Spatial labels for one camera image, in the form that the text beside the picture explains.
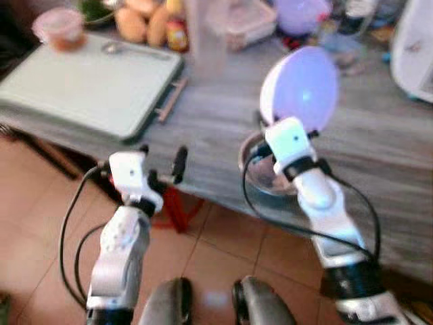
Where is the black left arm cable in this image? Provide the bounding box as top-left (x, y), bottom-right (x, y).
top-left (59, 161), bottom-right (113, 309)

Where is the grey robot right leg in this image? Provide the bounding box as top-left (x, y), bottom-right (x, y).
top-left (231, 275), bottom-right (300, 325)

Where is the purple bowl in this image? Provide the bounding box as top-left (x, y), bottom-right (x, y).
top-left (273, 0), bottom-right (333, 37)

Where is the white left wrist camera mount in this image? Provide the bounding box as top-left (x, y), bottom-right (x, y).
top-left (108, 150), bottom-right (164, 207)

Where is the clear glass dish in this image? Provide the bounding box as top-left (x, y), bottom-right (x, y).
top-left (317, 32), bottom-right (370, 76)

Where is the red label sauce jar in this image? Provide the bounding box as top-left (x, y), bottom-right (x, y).
top-left (166, 16), bottom-right (191, 53)

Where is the metal spoon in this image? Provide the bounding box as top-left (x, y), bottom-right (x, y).
top-left (100, 41), bottom-right (171, 60)

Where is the orange bread roll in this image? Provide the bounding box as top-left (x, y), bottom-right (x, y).
top-left (113, 6), bottom-right (149, 44)
top-left (147, 4), bottom-right (170, 47)

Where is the clear plastic food container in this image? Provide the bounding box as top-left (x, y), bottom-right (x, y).
top-left (226, 0), bottom-right (279, 51)

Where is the metal bowl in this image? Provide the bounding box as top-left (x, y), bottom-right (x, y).
top-left (237, 131), bottom-right (299, 198)

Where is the grey robot leg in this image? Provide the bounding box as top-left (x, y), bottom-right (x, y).
top-left (231, 275), bottom-right (300, 325)
top-left (138, 277), bottom-right (194, 325)

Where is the light green cutting board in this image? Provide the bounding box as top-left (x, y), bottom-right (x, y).
top-left (0, 32), bottom-right (185, 144)

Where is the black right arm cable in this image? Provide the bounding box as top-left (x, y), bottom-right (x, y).
top-left (241, 144), bottom-right (382, 263)

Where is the red stool frame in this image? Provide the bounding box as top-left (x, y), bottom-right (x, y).
top-left (152, 186), bottom-right (205, 234)

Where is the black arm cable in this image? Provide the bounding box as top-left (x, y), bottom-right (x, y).
top-left (241, 144), bottom-right (382, 263)
top-left (59, 161), bottom-right (113, 309)

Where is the purple round plate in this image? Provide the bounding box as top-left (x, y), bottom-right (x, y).
top-left (259, 45), bottom-right (339, 134)

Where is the clear plastic cup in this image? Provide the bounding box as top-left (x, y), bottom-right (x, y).
top-left (183, 0), bottom-right (231, 80)

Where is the bowl of green vegetables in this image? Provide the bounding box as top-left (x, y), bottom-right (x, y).
top-left (75, 0), bottom-right (116, 26)

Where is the white kitchen appliance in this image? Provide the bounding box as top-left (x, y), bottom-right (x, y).
top-left (390, 0), bottom-right (433, 104)

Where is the pink lidded food tub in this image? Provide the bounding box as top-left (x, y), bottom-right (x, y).
top-left (32, 6), bottom-right (88, 53)

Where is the dark glass jar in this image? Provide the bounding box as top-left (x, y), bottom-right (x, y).
top-left (338, 0), bottom-right (380, 35)

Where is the grey robot left leg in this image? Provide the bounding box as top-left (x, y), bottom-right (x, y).
top-left (138, 277), bottom-right (194, 325)

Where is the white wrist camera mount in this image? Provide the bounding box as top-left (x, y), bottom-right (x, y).
top-left (108, 150), bottom-right (164, 207)
top-left (265, 116), bottom-right (319, 171)

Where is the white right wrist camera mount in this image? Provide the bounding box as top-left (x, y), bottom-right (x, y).
top-left (265, 116), bottom-right (319, 171)

